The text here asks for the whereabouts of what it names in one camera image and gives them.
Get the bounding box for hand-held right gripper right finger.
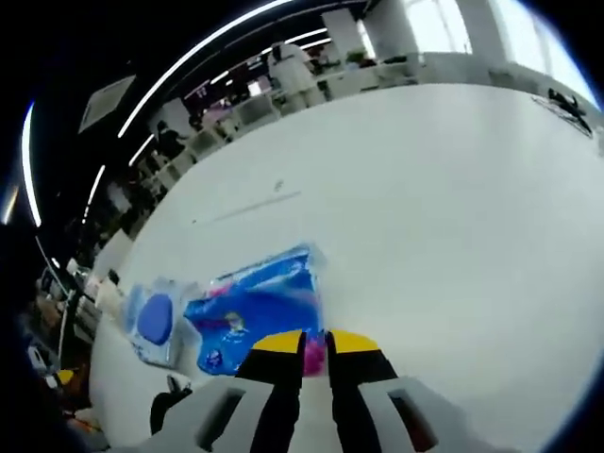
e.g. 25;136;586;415
326;329;487;453

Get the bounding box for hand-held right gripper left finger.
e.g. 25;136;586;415
110;329;307;453

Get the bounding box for blue tissue packet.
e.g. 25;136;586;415
182;243;330;379

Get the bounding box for blue wet wipes pack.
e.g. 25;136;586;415
123;279;186;365

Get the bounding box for white paper cups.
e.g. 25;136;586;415
96;281;126;315

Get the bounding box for ceiling air conditioner vent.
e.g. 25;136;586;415
77;75;137;134

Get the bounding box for green potted plant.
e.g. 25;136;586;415
346;48;375;67

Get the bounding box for long ceiling light strip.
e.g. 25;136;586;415
117;0;294;139

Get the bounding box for dark tangled object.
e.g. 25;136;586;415
531;87;596;139

